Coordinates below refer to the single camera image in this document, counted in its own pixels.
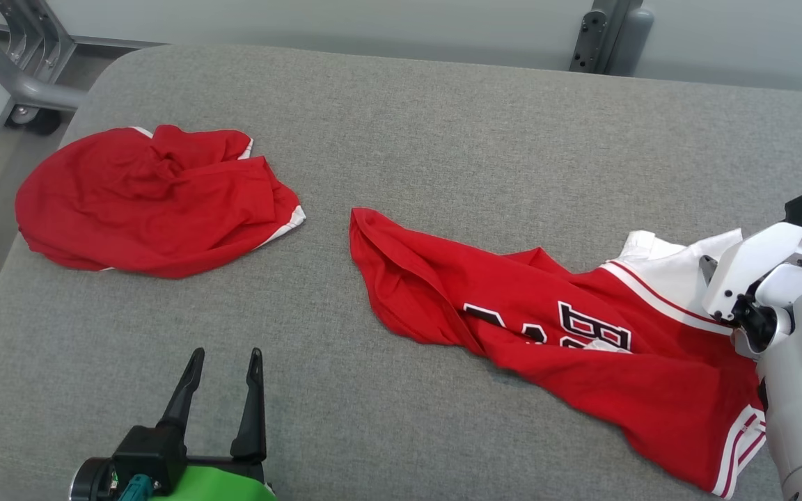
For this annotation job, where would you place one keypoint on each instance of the grey metal tube frame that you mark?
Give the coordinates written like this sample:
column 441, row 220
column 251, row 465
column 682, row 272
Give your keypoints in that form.
column 25, row 87

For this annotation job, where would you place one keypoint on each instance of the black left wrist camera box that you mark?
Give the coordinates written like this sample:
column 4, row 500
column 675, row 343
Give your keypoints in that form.
column 147, row 452

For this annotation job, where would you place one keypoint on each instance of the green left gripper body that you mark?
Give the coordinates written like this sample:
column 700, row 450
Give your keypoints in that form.
column 220, row 486

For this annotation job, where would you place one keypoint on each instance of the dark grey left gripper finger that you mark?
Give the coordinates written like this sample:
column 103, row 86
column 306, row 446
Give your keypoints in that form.
column 253, row 424
column 182, row 396

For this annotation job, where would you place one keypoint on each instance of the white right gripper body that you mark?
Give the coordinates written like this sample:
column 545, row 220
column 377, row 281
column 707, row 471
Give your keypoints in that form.
column 756, row 261

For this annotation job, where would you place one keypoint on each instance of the red shorts with white panels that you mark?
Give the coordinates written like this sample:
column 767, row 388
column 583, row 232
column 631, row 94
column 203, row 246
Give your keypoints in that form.
column 150, row 202

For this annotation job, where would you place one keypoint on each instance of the grey metal wall post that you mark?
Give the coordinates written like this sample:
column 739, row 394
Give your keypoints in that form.
column 603, row 35

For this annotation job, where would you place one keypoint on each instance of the red lettered basketball jersey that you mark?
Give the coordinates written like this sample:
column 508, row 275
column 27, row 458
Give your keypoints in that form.
column 582, row 376

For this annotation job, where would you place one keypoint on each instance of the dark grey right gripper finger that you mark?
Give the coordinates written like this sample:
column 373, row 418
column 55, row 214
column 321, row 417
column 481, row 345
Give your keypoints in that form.
column 708, row 268

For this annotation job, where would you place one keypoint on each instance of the black caster wheel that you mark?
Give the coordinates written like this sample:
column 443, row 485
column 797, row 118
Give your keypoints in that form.
column 39, row 122

